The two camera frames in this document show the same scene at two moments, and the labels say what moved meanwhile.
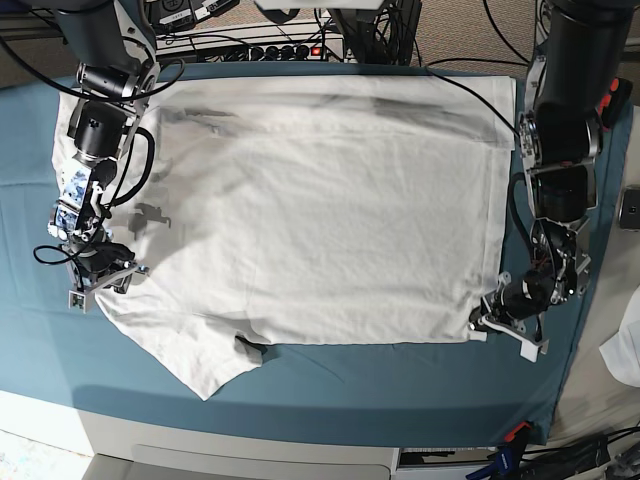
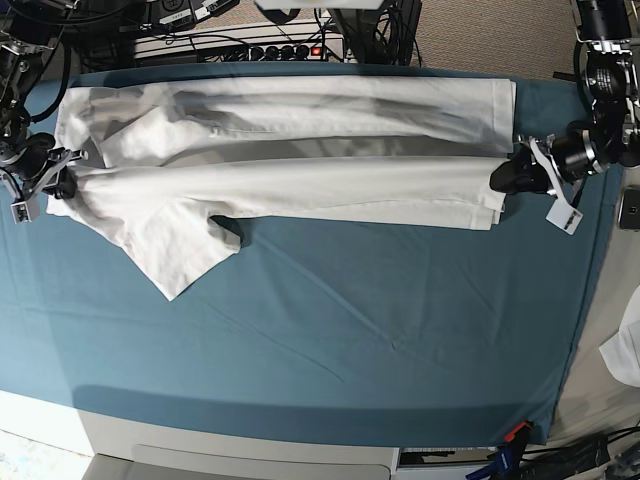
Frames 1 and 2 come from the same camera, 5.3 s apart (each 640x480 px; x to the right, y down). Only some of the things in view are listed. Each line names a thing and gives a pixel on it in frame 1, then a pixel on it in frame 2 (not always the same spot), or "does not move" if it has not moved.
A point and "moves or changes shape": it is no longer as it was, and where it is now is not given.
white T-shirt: x=298 y=209 moves or changes shape
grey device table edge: x=629 y=210 does not move
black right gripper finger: x=121 y=285 to x=67 y=184
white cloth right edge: x=621 y=353 does not move
